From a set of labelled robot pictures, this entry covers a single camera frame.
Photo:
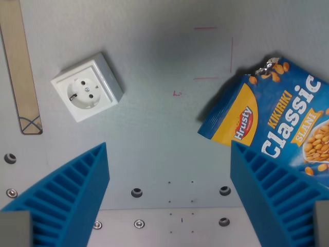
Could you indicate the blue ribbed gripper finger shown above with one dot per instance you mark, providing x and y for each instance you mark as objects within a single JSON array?
[
  {"x": 277, "y": 195},
  {"x": 64, "y": 193}
]

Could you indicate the silver table screw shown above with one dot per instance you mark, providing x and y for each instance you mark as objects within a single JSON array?
[
  {"x": 139, "y": 223},
  {"x": 97, "y": 225},
  {"x": 11, "y": 192}
]

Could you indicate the blue peanut snack bag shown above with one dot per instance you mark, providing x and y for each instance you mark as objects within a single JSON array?
[{"x": 277, "y": 113}]

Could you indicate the beige wooden strip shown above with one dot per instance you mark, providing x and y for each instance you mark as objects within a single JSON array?
[{"x": 19, "y": 67}]

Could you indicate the white wall power socket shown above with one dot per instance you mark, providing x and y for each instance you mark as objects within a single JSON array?
[{"x": 86, "y": 87}]

